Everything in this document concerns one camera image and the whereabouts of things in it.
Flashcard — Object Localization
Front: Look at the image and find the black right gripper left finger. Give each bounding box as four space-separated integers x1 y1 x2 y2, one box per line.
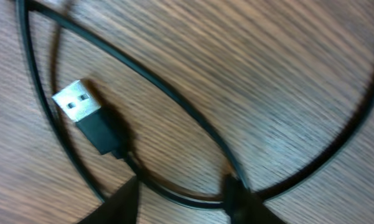
78 176 140 224

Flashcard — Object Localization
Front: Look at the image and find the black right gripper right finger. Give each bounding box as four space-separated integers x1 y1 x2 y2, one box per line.
222 175 286 224

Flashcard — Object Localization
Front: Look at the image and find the thick black USB cable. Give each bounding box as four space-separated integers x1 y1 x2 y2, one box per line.
15 0 374 211

